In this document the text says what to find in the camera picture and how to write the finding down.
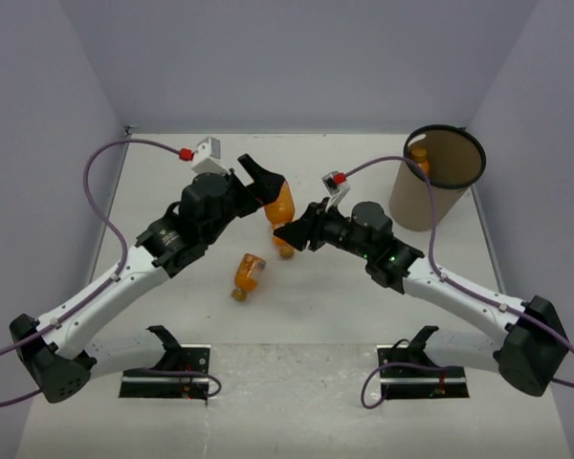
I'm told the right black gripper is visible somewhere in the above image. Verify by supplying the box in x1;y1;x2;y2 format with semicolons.
276;196;374;260

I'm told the orange bottle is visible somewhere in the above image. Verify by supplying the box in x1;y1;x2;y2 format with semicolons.
264;182;296;226
272;236;295;259
409;147;431;176
232;253;267;301

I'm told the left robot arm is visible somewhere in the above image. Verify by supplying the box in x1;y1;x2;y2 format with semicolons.
10;154;285;404

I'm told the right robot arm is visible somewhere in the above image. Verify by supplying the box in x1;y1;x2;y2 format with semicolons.
274;202;568;397

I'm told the brown cardboard bin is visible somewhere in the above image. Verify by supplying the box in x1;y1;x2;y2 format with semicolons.
388;124;487;231

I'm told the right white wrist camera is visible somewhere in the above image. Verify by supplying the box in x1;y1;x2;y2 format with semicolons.
321;171;351;209

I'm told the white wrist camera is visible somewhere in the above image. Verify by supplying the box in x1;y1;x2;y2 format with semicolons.
190;137;230;176
321;171;351;209

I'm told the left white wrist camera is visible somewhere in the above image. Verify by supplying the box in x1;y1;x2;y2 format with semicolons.
190;137;230;176

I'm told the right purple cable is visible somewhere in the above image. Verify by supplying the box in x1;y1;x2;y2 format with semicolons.
343;155;574;388

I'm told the purple cable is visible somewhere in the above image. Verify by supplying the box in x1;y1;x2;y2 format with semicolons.
343;155;574;388
0;138;183;410

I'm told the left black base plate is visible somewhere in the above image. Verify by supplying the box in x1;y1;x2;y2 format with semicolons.
119;325;211;402

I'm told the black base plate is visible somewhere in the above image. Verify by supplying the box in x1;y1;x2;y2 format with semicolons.
377;325;470;400
119;325;211;402

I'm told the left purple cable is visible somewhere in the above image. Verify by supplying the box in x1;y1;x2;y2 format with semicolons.
0;138;183;410

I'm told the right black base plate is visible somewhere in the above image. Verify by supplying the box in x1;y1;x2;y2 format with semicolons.
377;325;470;400

